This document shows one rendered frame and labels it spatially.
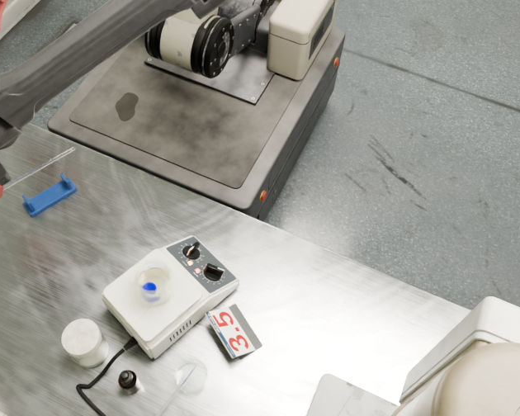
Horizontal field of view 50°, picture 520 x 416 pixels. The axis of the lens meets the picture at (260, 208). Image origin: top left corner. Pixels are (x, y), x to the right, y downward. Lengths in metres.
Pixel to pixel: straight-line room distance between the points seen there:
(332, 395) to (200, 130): 0.98
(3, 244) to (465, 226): 1.52
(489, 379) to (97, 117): 1.54
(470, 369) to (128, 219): 0.84
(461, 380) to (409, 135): 1.93
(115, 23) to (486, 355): 0.60
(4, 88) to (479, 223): 1.67
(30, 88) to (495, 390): 0.68
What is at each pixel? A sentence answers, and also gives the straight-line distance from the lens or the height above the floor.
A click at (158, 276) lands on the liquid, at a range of 0.89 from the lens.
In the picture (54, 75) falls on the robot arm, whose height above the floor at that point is 1.13.
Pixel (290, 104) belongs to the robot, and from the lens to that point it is 1.78.
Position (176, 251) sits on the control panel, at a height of 0.81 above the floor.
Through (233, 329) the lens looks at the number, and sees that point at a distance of 0.97.
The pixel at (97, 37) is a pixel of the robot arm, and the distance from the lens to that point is 0.79.
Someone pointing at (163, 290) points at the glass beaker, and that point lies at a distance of 0.87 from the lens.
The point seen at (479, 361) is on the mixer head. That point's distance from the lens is 0.36.
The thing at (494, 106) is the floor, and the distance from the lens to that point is 2.48.
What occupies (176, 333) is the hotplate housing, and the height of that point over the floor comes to 0.80.
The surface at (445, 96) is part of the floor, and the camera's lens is 2.44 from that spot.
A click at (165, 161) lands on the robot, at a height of 0.36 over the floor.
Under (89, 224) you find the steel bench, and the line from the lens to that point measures 1.11.
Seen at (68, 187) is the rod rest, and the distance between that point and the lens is 1.15.
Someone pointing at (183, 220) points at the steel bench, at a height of 0.75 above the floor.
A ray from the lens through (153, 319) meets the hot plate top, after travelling 0.91.
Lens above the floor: 1.69
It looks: 59 degrees down
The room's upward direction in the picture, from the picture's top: 4 degrees clockwise
